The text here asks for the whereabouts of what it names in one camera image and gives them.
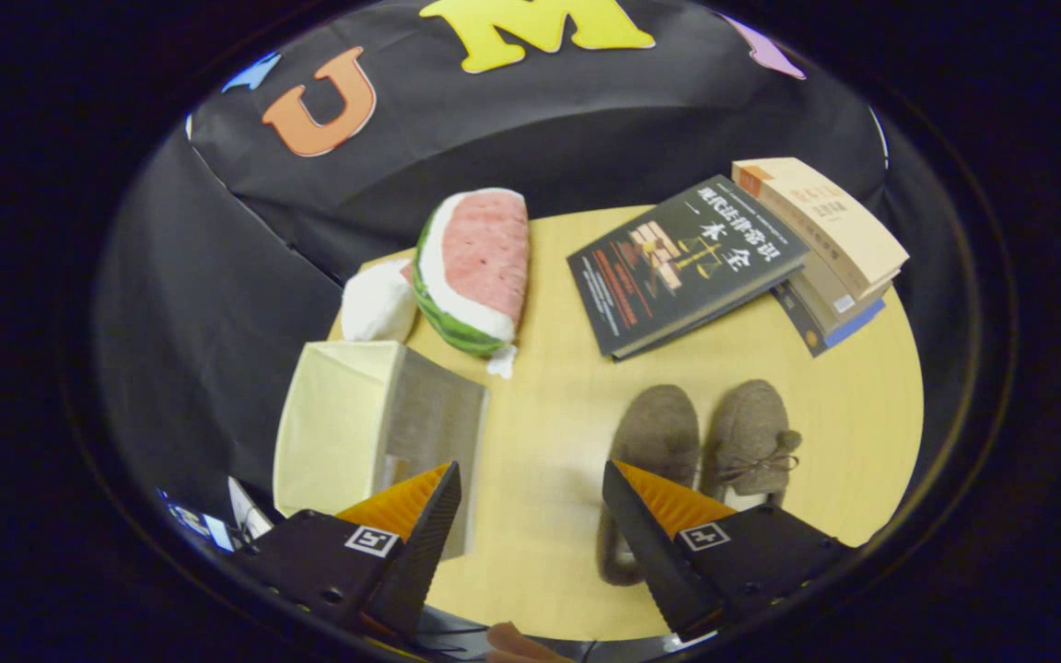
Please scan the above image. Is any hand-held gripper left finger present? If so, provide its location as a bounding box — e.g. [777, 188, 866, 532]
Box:
[234, 460, 463, 643]

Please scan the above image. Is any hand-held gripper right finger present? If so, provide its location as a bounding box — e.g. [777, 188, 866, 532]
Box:
[600, 459, 856, 644]

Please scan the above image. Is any brown shoe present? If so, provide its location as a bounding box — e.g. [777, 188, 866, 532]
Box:
[597, 384, 702, 587]
[701, 379, 803, 512]

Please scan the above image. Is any cream fabric storage box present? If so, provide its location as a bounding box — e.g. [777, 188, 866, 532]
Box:
[273, 341, 490, 561]

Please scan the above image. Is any white plush toy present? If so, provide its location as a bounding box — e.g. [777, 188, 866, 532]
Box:
[341, 259, 418, 343]

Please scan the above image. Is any dark blue book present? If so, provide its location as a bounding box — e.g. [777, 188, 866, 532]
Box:
[770, 281, 887, 358]

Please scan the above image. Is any black cover book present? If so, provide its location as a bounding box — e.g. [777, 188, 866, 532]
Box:
[566, 175, 810, 360]

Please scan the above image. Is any watermelon slice plush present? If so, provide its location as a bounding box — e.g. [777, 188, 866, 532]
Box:
[412, 188, 531, 379]

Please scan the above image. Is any beige book white label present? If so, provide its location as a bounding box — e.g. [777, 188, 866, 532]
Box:
[787, 262, 892, 337]

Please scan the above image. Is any thick beige book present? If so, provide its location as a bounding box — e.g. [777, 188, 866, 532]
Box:
[731, 157, 910, 300]

